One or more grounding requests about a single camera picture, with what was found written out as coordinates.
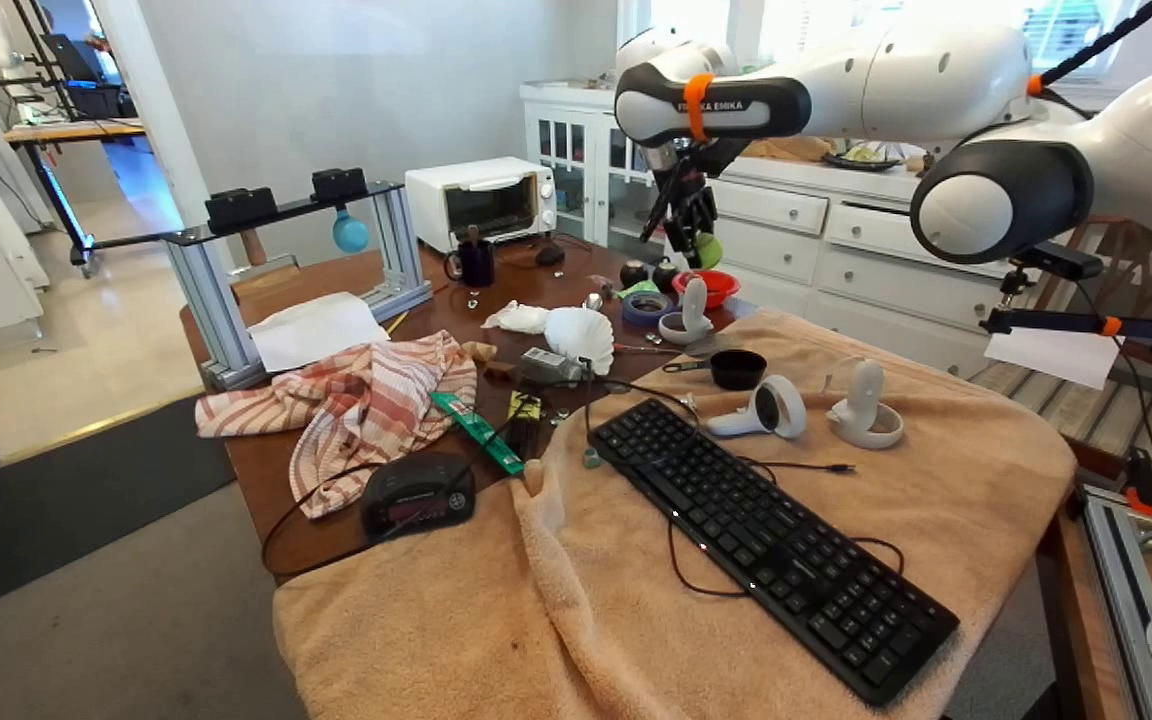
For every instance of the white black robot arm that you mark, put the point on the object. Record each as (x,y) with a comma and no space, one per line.
(920,85)

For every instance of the black computer keyboard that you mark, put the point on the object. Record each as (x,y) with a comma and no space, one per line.
(769,546)

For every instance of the dark gray floor mat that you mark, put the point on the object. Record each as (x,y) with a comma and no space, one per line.
(71,505)

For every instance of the red plastic bowl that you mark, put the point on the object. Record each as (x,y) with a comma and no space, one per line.
(722,285)

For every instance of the light blue ball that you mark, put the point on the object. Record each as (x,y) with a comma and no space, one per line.
(350,233)

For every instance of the white crumpled tissue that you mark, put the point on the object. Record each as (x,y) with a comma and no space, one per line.
(519,319)

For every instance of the yellow black tag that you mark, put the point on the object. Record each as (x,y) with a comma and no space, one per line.
(526,404)

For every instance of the green paper sheet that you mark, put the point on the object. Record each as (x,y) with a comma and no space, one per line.
(638,285)

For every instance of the black block on frame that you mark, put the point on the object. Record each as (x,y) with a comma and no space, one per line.
(337,187)
(240,210)

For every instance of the black camera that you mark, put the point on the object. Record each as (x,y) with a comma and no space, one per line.
(1058,263)

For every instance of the black computer mouse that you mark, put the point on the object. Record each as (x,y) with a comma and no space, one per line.
(419,497)

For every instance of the white folded paper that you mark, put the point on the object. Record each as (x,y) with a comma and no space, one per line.
(316,331)

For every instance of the black stand bar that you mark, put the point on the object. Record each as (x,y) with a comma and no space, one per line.
(1069,322)

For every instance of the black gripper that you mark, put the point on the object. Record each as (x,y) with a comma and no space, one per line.
(698,175)

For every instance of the wooden desk black legs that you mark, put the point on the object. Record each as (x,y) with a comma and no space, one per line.
(71,145)

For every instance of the tan terry towel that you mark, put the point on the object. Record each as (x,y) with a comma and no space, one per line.
(977,493)

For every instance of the aluminium rail rack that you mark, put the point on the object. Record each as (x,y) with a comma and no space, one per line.
(1139,584)

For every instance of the white paper sheet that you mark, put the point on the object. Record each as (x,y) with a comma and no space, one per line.
(1052,359)

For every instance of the white drawer cabinet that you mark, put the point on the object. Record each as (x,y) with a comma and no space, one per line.
(871,266)

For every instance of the white glass-door cabinet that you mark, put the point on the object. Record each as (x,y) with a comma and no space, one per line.
(577,161)

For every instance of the black mug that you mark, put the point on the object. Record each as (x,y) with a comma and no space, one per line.
(474,256)

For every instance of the small gray box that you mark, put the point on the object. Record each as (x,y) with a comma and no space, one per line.
(553,364)

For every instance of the white toaster oven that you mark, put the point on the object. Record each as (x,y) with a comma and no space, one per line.
(477,202)

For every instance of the red striped cloth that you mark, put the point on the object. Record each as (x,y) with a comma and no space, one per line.
(361,402)

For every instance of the aluminium profile frame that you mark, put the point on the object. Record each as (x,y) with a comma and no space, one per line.
(221,300)

